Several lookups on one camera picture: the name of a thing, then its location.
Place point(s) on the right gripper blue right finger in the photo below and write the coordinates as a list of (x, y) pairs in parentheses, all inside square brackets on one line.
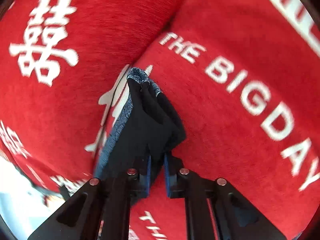
[(215, 209)]

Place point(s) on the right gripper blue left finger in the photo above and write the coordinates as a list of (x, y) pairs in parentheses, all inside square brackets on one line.
[(100, 209)]

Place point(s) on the black pants with patterned stripe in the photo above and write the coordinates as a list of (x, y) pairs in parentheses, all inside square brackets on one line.
[(148, 126)]

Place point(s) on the red wedding bed cover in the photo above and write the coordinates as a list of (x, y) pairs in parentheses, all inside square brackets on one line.
[(243, 76)]

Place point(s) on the red wedding quilt roll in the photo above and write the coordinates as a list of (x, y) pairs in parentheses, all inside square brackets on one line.
[(58, 57)]

